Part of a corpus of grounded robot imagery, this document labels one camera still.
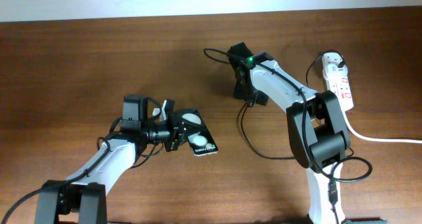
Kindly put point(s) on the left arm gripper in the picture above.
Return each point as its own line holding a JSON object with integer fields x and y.
{"x": 177, "y": 136}

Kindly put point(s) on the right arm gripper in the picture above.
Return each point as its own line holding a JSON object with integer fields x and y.
{"x": 260, "y": 97}

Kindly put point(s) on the black Galaxy flip phone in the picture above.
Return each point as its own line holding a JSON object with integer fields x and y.
{"x": 201, "y": 140}

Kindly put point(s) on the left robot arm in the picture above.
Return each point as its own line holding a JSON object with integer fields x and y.
{"x": 86, "y": 189}

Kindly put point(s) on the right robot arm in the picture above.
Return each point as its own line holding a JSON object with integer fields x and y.
{"x": 317, "y": 132}

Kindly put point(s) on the white USB charger adapter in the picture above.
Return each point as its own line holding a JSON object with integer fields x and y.
{"x": 334, "y": 65}

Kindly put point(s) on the white power strip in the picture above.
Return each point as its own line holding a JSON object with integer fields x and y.
{"x": 341, "y": 88}

